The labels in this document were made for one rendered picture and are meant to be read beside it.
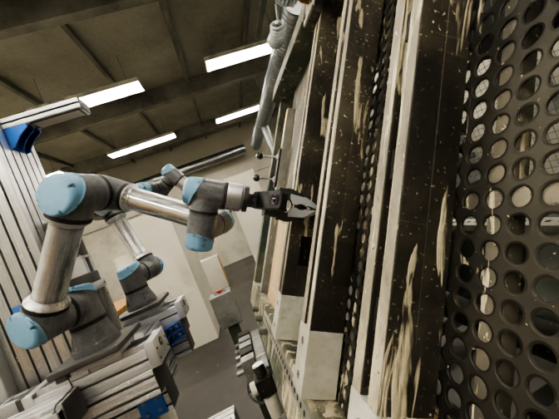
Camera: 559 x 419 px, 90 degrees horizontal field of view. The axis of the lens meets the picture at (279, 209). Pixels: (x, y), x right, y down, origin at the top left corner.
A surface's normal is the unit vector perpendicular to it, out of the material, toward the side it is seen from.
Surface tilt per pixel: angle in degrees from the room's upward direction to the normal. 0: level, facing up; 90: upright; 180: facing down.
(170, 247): 90
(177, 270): 90
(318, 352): 90
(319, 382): 90
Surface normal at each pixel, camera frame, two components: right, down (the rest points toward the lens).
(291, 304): 0.18, -0.05
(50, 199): -0.11, -0.04
